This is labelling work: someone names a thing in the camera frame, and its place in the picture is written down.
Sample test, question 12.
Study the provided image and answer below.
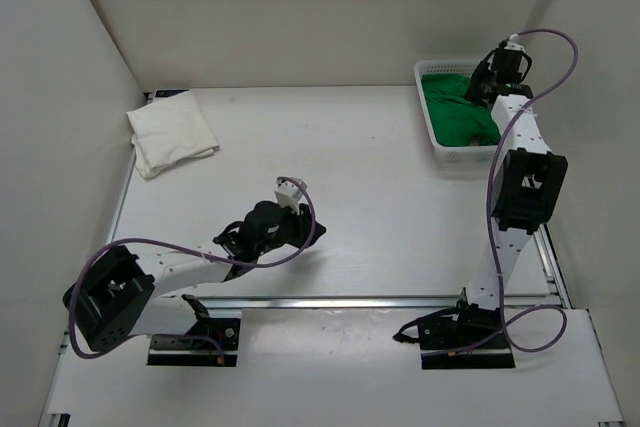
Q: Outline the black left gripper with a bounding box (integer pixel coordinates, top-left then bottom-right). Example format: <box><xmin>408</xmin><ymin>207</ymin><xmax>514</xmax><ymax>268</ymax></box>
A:
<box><xmin>255</xmin><ymin>199</ymin><xmax>326</xmax><ymax>255</ymax></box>

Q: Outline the green t shirt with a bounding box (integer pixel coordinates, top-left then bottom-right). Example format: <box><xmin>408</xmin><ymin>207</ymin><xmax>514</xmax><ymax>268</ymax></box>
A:
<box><xmin>421</xmin><ymin>73</ymin><xmax>501</xmax><ymax>147</ymax></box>

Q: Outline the white t shirt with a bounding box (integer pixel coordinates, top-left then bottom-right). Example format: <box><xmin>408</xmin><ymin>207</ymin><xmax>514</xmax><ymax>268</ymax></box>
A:
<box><xmin>126</xmin><ymin>91</ymin><xmax>220</xmax><ymax>180</ymax></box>

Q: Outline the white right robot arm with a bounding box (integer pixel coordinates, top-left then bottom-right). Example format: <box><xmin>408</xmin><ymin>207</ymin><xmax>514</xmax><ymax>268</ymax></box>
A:
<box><xmin>463</xmin><ymin>40</ymin><xmax>568</xmax><ymax>313</ymax></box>

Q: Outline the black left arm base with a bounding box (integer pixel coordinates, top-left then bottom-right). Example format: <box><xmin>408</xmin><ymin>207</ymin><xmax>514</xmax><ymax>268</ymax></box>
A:
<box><xmin>147</xmin><ymin>294</ymin><xmax>242</xmax><ymax>368</ymax></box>

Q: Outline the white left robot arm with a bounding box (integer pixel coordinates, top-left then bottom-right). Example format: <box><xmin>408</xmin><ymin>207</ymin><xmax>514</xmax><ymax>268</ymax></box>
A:
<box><xmin>62</xmin><ymin>201</ymin><xmax>326</xmax><ymax>359</ymax></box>

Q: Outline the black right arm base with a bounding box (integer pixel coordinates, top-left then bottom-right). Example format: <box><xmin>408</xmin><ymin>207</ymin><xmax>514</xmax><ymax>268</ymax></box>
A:
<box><xmin>393</xmin><ymin>300</ymin><xmax>515</xmax><ymax>370</ymax></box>

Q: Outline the white plastic basket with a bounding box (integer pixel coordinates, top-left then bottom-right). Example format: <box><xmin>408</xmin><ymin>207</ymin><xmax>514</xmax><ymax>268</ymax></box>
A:
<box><xmin>413</xmin><ymin>59</ymin><xmax>500</xmax><ymax>164</ymax></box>

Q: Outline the aluminium front rail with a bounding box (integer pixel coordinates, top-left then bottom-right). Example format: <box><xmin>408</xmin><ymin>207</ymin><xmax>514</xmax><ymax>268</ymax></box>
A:
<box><xmin>89</xmin><ymin>294</ymin><xmax>566</xmax><ymax>318</ymax></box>

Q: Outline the aluminium rail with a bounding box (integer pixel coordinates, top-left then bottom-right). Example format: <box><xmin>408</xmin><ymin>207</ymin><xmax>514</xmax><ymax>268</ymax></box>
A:
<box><xmin>534</xmin><ymin>225</ymin><xmax>573</xmax><ymax>309</ymax></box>
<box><xmin>89</xmin><ymin>294</ymin><xmax>566</xmax><ymax>318</ymax></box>

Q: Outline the aluminium right side rail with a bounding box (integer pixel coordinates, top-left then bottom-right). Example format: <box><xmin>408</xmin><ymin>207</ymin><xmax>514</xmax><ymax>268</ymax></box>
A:
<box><xmin>534</xmin><ymin>225</ymin><xmax>573</xmax><ymax>309</ymax></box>

